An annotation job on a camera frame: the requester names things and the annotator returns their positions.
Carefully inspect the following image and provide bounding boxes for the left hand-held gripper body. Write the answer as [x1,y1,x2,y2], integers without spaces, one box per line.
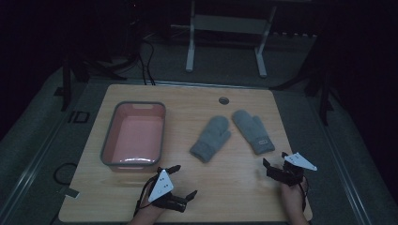
[147,168,189,214]

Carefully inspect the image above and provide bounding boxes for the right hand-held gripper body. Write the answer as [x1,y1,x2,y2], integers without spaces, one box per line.
[266,151,318,188]

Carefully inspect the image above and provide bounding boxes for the grey knitted mitten with label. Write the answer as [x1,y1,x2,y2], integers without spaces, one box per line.
[231,109,276,156]

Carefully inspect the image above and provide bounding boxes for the pink plastic basin grey rim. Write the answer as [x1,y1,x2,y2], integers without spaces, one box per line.
[99,100,167,173]

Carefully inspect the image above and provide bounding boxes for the plain grey knitted mitten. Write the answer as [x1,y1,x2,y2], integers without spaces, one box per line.
[189,115,232,164]

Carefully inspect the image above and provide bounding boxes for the person's left hand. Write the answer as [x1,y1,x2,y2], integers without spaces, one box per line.
[137,194,167,219]

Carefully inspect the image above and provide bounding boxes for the person's right hand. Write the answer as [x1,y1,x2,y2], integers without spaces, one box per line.
[279,179,310,217]

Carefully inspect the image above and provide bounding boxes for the black tripod stand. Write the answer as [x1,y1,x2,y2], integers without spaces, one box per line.
[54,54,139,113]
[269,55,341,127]

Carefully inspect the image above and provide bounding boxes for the white metal stand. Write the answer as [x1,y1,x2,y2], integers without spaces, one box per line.
[185,0,279,79]

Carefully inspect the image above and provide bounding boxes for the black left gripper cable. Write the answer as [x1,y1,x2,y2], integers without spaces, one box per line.
[133,173,161,218]

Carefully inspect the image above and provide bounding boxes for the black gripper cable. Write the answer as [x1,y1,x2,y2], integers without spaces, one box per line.
[133,173,161,218]
[299,175,311,214]

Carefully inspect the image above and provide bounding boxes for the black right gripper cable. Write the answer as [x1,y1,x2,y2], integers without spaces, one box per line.
[299,175,311,214]

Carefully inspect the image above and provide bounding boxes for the black coiled floor cable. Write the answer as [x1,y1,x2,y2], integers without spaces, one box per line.
[53,161,78,186]

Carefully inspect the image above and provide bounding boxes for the black floor cables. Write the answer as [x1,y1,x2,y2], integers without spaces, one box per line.
[137,38,157,86]

